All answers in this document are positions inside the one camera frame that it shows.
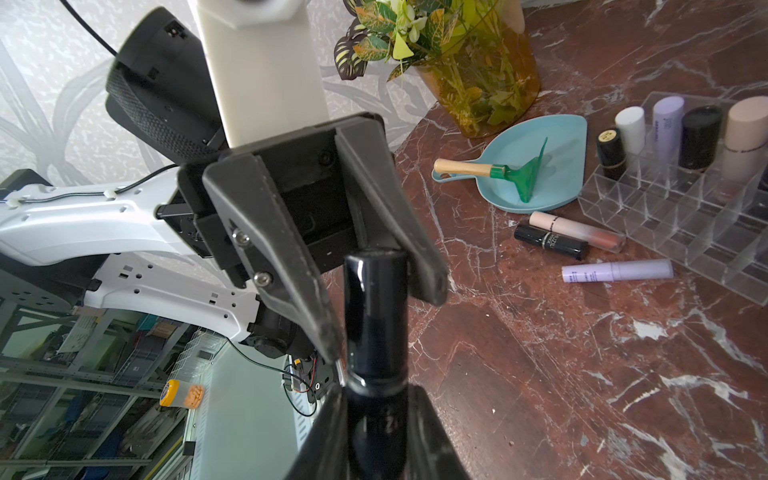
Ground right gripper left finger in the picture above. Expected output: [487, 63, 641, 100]
[285, 385, 349, 480]

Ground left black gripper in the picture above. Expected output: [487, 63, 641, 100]
[155, 112, 449, 363]

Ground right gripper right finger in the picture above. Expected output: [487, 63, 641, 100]
[406, 384, 469, 480]

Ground black lipstick silver band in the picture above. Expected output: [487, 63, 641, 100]
[343, 249, 408, 479]

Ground black lipstick gold band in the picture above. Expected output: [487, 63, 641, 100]
[596, 128, 627, 181]

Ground white lip balm tube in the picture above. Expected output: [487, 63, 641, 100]
[614, 106, 646, 170]

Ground lavender lip balm tube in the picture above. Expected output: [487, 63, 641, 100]
[652, 96, 685, 165]

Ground pink lip gloss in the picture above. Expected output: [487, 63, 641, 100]
[529, 212, 626, 253]
[718, 96, 767, 202]

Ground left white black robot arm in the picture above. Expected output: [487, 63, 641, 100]
[1, 1, 448, 362]

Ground clear acrylic lipstick organizer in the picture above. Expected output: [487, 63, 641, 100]
[578, 91, 767, 306]

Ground artificial plant in amber vase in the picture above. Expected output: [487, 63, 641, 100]
[333, 0, 542, 139]

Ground black lipstick horizontal top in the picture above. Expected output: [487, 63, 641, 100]
[514, 224, 589, 261]

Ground teal plastic dustpan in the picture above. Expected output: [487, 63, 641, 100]
[432, 114, 587, 214]

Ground small lavender lip tube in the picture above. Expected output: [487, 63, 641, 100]
[561, 259, 674, 283]

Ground small electronics board with wires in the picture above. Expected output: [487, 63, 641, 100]
[282, 353, 338, 418]

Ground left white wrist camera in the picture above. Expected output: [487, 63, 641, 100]
[189, 0, 329, 148]

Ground green brush wooden handle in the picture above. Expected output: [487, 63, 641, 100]
[433, 139, 548, 203]

